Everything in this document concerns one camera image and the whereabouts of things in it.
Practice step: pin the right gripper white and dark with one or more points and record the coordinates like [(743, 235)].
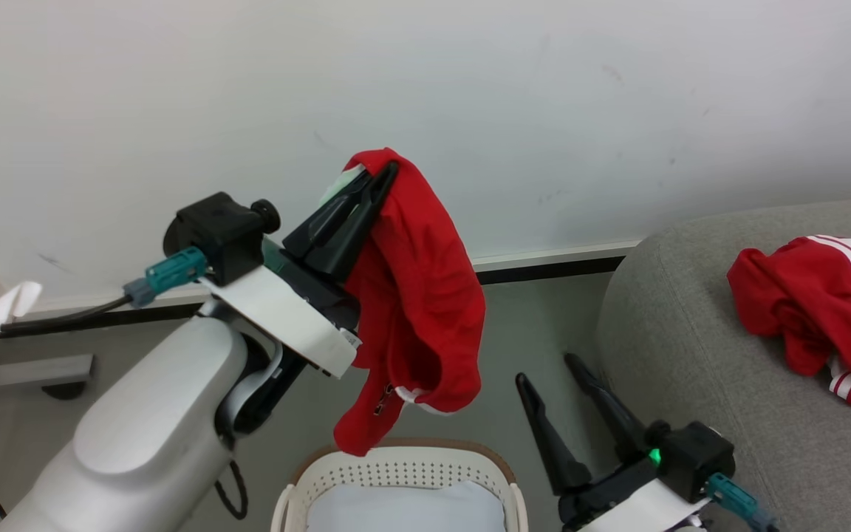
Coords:
[(617, 506)]

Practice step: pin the left gripper white and dark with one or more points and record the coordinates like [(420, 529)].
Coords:
[(285, 314)]

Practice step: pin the plain red garment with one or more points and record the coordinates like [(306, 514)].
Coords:
[(418, 295)]

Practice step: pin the red jacket with white stripes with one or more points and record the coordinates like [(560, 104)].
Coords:
[(824, 303)]

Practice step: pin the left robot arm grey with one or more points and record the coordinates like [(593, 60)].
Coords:
[(145, 436)]

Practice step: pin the grey fabric sofa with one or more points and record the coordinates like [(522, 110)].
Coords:
[(691, 318)]

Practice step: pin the white and black baseboard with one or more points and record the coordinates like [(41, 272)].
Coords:
[(544, 260)]

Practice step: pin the white plastic laundry basket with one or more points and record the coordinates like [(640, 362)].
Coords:
[(396, 469)]

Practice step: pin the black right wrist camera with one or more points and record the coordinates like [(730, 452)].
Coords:
[(691, 454)]

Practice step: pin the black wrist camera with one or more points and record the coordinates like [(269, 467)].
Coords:
[(219, 229), (691, 454)]

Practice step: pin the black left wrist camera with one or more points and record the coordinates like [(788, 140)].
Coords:
[(219, 229)]

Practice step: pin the black round frame foot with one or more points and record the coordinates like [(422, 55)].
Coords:
[(65, 389)]

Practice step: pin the grey metal frame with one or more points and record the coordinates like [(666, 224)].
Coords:
[(26, 372)]

